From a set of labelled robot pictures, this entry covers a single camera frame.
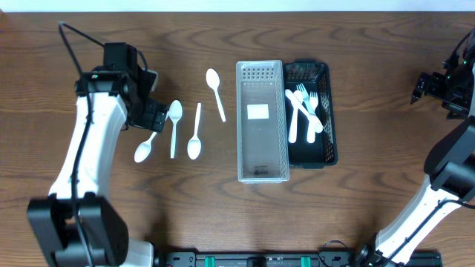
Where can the pale green fork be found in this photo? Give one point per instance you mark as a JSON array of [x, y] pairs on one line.
[[305, 97]]

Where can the clear plastic basket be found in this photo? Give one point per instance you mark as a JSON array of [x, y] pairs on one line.
[[262, 146]]

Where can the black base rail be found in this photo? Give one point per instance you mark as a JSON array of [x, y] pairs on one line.
[[191, 259]]

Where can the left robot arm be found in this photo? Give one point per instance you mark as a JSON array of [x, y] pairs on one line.
[[75, 225]]

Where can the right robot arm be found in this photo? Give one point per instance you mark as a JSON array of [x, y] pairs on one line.
[[449, 169]]

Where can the white fork tines down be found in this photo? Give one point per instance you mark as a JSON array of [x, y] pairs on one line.
[[312, 118]]

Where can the white fork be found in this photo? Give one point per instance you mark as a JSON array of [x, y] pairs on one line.
[[313, 100]]

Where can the white spoon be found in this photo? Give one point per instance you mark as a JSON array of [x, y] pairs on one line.
[[175, 114], [213, 81], [144, 149], [293, 130]]

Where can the white spoon bowl down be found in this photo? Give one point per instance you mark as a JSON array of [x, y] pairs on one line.
[[194, 144]]

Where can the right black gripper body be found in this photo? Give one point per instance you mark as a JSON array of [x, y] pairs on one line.
[[457, 89]]

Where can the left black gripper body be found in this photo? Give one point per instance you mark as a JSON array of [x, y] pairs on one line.
[[154, 116]]

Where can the black plastic basket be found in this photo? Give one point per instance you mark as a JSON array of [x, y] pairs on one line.
[[322, 152]]

